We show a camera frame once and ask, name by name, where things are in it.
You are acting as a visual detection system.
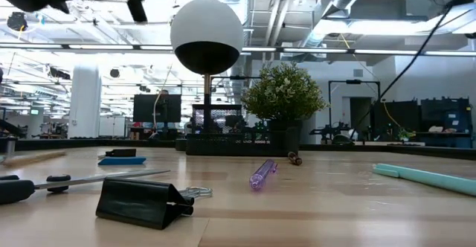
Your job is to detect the small potted green plant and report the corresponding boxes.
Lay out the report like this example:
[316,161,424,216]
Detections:
[240,61,328,133]

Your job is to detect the black tubular stand frame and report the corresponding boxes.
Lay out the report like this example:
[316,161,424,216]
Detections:
[328,79,382,144]

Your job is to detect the black monitor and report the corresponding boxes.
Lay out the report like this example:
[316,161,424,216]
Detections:
[373,100,419,132]
[132,94,182,124]
[419,97,472,133]

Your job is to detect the white column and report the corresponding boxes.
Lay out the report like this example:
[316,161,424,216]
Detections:
[68,64,103,139]

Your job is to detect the white globe table lamp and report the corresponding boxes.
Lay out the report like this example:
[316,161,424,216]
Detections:
[170,0,245,135]

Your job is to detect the long black hanging cable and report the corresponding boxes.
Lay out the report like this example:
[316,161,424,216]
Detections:
[355,0,466,131]

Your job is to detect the blue eraser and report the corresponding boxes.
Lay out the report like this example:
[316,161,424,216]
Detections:
[97,155,147,167]

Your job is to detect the grey metal cylinder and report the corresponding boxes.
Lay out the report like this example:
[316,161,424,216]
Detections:
[0,135,19,162]

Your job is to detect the yellow wooden pencil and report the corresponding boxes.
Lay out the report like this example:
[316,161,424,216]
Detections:
[2,150,67,167]

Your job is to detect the black ceiling camera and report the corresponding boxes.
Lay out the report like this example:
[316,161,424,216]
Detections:
[7,11,29,31]

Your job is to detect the small black binder clip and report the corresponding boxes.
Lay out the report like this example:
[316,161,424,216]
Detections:
[98,148,138,159]

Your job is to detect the black aluminium table frame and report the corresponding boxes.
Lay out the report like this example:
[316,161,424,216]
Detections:
[0,138,476,161]

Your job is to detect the large black binder clip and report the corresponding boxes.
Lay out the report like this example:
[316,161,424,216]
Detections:
[95,176,213,231]

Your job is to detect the metal scissors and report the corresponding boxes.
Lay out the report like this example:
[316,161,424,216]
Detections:
[0,169,171,205]

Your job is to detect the tiny green desk plant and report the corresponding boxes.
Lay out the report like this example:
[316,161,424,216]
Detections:
[396,127,417,143]

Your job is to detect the mint green pen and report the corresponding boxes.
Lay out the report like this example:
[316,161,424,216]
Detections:
[372,163,476,198]

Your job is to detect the translucent purple pen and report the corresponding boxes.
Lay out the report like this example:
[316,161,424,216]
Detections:
[248,159,279,192]

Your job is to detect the black mesh desk organizer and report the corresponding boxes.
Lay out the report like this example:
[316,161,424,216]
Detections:
[185,103,301,157]

